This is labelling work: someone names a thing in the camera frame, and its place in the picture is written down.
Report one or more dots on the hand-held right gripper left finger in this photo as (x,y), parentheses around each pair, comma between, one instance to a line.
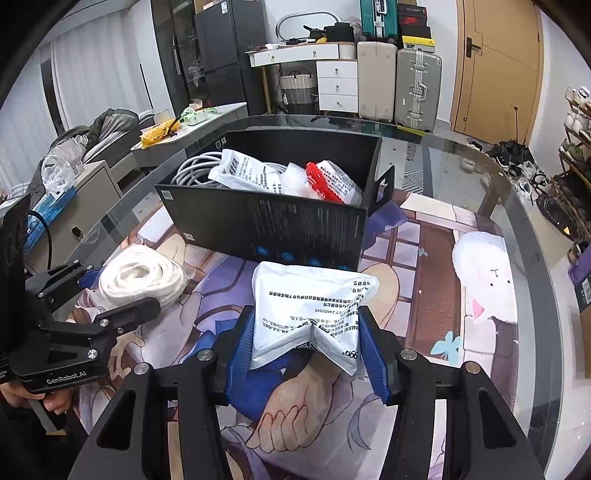
(238,364)

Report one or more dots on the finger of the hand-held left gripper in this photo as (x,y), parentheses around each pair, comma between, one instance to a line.
(124,314)
(60,277)

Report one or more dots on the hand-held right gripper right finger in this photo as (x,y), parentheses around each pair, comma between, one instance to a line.
(378,360)

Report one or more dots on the puffy white printed packet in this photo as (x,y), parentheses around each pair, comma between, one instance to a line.
(304,314)

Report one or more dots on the black cardboard box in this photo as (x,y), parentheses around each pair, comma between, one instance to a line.
(277,226)

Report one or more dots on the red white packet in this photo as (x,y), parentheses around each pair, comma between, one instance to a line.
(330,182)

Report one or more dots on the clear bubble wrap packet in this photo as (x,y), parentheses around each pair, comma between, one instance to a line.
(293,182)

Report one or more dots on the person's left hand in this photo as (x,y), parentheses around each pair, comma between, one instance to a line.
(57,404)

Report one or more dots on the grey side cabinet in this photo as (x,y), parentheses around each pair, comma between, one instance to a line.
(78,221)

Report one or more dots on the blue box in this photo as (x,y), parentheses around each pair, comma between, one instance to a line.
(51,205)

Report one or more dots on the cartoon printed table mat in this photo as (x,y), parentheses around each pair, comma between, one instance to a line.
(415,286)

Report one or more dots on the clear plastic bag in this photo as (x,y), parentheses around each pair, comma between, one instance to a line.
(57,173)

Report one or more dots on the yellow plastic bag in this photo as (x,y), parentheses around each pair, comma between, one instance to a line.
(157,134)

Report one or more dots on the grey white coffee table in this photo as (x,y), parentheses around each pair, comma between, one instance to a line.
(207,131)

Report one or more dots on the white curtain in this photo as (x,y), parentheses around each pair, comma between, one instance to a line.
(92,78)

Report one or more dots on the open brown cardboard box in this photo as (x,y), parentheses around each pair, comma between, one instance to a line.
(585,323)

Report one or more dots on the green white tissue packs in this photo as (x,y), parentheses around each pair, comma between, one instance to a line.
(196,115)

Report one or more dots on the pile of shoes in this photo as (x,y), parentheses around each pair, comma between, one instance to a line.
(521,170)

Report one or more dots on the black umbrella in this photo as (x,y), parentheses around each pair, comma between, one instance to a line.
(510,150)

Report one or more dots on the dark glass cabinet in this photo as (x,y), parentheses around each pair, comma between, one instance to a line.
(178,50)

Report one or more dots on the wooden shoe rack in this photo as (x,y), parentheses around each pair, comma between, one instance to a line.
(572,184)

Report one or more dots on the silver suitcase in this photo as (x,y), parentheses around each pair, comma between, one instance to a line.
(418,90)

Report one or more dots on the beige suitcase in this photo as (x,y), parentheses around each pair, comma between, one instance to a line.
(376,81)

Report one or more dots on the black fridge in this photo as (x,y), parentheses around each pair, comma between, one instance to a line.
(231,55)

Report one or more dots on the woven laundry basket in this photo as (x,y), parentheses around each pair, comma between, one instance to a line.
(298,90)

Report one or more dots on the white dressing desk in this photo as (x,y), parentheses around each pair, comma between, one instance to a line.
(337,78)

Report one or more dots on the wooden door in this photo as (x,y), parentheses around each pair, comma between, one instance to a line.
(498,69)

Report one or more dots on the black bag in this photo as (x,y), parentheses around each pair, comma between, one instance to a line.
(339,30)

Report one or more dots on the stack of shoe boxes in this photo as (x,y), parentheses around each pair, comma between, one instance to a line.
(415,27)

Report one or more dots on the teal suitcase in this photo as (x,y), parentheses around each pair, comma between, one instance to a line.
(378,18)

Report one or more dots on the oval mirror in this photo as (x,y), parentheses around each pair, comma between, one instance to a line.
(304,23)

